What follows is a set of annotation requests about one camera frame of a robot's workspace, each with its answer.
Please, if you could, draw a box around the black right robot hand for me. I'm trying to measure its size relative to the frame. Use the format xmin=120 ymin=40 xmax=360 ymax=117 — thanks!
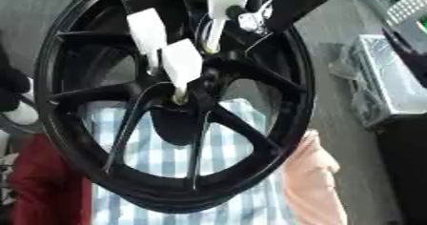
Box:
xmin=225 ymin=0 xmax=336 ymax=35

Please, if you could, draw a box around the black spoked wheel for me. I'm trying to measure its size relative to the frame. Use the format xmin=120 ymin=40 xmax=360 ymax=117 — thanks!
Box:
xmin=33 ymin=0 xmax=317 ymax=215

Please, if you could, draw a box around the grey clear plastic crate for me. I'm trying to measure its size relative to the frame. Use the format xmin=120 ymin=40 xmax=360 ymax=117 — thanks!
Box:
xmin=328 ymin=33 xmax=427 ymax=130

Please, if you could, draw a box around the pink cloth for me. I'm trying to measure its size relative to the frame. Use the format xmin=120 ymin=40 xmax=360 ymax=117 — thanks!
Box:
xmin=278 ymin=129 xmax=351 ymax=225

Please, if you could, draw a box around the black cabinet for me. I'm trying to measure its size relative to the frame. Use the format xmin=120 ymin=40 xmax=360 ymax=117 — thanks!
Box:
xmin=372 ymin=112 xmax=427 ymax=225

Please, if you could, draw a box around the white round object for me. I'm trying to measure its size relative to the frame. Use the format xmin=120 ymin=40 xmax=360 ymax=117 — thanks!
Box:
xmin=1 ymin=77 xmax=42 ymax=126

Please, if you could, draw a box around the black round object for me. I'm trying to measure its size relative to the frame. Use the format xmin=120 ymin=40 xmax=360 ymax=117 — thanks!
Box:
xmin=0 ymin=41 xmax=33 ymax=114

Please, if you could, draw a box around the red cloth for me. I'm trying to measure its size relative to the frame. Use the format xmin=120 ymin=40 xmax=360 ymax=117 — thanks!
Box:
xmin=7 ymin=133 xmax=95 ymax=225

